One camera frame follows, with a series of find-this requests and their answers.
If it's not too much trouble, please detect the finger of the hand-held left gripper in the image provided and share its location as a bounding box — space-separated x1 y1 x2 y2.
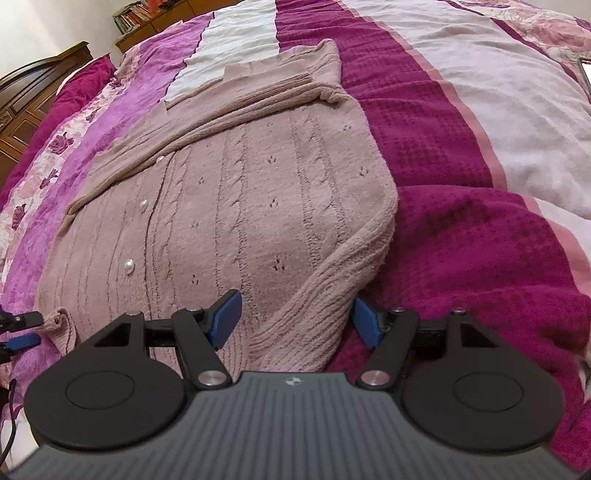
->
0 309 45 331
0 335 41 363

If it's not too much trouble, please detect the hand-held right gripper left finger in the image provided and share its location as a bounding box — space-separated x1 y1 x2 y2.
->
78 289 243 392

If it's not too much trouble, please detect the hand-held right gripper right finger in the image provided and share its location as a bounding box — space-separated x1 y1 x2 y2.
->
353 295 513 391

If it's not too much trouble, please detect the pink knitted cardigan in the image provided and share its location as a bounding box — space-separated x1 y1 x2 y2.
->
37 38 400 374

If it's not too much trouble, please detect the pink and magenta striped bedspread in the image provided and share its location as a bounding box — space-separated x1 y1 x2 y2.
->
0 0 591 464

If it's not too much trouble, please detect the dark wooden headboard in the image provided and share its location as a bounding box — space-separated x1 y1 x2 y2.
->
0 41 95 191

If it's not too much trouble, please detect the wooden bedside cabinet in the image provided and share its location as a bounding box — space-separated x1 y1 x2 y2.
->
113 0 241 53

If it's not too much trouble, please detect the row of books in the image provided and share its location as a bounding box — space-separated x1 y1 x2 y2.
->
113 0 154 34

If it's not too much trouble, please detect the black cable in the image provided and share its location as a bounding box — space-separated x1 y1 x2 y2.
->
0 378 18 468

